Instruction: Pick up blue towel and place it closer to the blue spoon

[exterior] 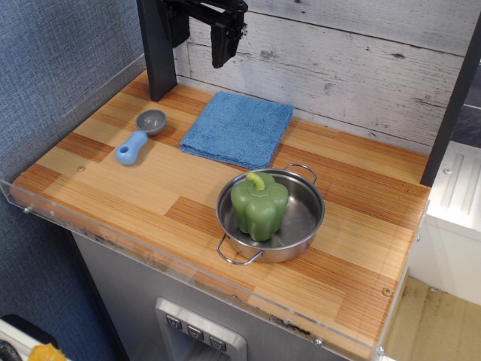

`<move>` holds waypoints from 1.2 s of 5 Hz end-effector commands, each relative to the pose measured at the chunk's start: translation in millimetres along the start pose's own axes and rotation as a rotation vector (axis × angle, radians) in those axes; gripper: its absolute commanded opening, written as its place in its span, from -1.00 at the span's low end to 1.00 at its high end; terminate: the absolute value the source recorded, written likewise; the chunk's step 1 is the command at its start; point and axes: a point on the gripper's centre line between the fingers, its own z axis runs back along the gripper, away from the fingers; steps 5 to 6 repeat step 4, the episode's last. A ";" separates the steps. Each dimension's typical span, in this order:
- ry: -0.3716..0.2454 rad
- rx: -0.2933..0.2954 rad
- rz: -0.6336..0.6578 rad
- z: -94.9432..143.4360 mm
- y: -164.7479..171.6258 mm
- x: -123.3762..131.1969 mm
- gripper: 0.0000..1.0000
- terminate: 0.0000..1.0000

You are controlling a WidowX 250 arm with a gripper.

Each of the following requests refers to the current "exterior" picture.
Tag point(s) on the silver dispenser button panel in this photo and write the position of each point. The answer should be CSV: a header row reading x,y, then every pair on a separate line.
x,y
189,336

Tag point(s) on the dark right vertical post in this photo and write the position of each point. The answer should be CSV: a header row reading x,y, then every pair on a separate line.
x,y
453,110

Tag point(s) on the green toy bell pepper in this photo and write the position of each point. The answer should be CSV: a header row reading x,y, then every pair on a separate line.
x,y
259,203

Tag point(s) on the blue and grey spoon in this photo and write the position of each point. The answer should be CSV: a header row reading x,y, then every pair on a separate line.
x,y
148,123

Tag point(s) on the yellow and black object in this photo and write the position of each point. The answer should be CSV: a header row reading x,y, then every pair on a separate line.
x,y
42,352

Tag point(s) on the dark vertical post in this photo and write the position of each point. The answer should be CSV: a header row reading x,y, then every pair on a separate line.
x,y
453,110
158,52

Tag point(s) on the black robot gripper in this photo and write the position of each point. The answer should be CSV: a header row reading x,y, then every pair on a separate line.
x,y
226,19

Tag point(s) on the white ridged appliance top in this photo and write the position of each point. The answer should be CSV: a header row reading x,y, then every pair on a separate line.
x,y
455,195

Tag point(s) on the blue towel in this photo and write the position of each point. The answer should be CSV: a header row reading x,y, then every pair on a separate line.
x,y
238,130

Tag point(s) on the dark left vertical post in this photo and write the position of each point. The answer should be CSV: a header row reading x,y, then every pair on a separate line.
x,y
158,52

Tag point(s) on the clear acrylic table guard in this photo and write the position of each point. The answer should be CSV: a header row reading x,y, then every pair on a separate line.
x,y
365,128

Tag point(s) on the stainless steel pot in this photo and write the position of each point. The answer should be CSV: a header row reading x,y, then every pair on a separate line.
x,y
303,217

